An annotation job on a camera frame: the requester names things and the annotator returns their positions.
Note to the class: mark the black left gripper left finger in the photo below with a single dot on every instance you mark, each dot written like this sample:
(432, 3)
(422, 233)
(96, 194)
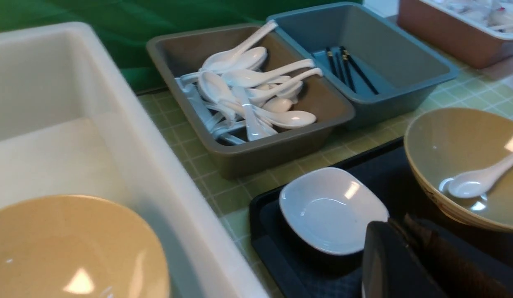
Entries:
(390, 268)

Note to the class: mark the white spoon front of pile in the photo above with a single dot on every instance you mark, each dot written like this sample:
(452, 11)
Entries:
(289, 120)

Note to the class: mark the large white plastic tub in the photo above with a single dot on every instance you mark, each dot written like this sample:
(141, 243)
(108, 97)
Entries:
(71, 125)

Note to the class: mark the black chopstick in bin rightmost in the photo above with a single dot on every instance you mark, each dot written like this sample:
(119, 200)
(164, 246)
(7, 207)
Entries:
(360, 72)

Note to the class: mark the pink plastic bin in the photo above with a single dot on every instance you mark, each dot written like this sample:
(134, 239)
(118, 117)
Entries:
(478, 48)

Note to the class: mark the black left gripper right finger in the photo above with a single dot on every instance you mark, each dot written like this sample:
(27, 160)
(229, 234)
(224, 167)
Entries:
(459, 268)

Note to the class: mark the white spoon top of pile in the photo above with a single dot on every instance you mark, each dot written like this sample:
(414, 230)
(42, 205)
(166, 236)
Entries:
(224, 60)

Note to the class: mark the white square dish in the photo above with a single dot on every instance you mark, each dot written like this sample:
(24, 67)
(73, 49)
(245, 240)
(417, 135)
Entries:
(330, 210)

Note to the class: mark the white spoon of pile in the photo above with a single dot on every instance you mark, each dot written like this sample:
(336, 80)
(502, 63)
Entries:
(224, 60)
(289, 120)

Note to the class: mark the white spoon long handle right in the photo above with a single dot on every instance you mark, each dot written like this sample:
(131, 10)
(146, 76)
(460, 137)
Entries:
(251, 78)

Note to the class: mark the tan noodle bowl in tub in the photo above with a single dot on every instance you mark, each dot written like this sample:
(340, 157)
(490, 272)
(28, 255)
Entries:
(78, 246)

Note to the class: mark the black chopstick leftmost in bin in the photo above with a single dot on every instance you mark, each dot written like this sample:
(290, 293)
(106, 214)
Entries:
(333, 64)

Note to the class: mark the tan noodle bowl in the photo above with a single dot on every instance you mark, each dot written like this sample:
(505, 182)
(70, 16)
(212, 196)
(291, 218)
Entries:
(78, 246)
(444, 143)

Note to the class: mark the black chopstick in bin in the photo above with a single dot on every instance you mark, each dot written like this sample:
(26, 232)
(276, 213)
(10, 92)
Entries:
(333, 64)
(347, 70)
(360, 72)

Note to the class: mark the blue plastic chopstick bin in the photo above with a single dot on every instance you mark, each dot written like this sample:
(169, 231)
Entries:
(403, 69)

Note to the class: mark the white ceramic soup spoon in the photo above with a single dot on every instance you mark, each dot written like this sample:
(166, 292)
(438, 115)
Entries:
(475, 183)

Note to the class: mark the white spoon lower right handle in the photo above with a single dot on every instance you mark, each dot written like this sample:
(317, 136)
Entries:
(259, 96)

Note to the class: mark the black chopstick in bin middle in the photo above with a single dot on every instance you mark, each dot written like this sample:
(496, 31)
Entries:
(347, 70)

